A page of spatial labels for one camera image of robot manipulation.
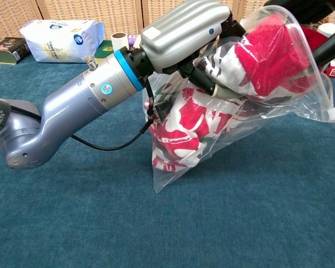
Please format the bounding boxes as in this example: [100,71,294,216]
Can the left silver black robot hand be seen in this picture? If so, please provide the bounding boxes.
[139,0,246,98]

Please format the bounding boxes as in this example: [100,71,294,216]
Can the red white patterned garment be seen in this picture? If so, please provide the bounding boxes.
[150,15,329,173]

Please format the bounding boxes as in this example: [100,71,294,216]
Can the green yellow sponge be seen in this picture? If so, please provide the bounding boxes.
[94,40,115,65]

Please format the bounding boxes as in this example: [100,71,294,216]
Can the purple cardboard box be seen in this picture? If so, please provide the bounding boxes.
[127,33,142,52]

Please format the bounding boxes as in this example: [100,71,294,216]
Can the black luncheon meat tin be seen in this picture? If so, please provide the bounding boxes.
[0,37,31,65]

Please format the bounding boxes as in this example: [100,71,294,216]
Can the white paper roll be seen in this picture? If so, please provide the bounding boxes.
[111,32,129,50]

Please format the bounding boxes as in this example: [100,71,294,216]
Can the white blue tissue pack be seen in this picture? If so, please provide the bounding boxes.
[19,19,106,64]

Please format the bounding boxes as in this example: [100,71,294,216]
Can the clear plastic zip bag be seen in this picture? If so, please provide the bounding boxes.
[142,4,335,194]

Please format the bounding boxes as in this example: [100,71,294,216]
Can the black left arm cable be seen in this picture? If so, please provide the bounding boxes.
[71,75,157,151]

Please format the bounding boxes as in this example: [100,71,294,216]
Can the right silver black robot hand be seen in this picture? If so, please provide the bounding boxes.
[264,0,335,68]

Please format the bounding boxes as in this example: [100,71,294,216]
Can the woven rattan folding screen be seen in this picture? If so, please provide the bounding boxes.
[0,0,335,48]

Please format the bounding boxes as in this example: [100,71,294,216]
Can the black velcro strap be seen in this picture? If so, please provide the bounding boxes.
[0,96,12,136]

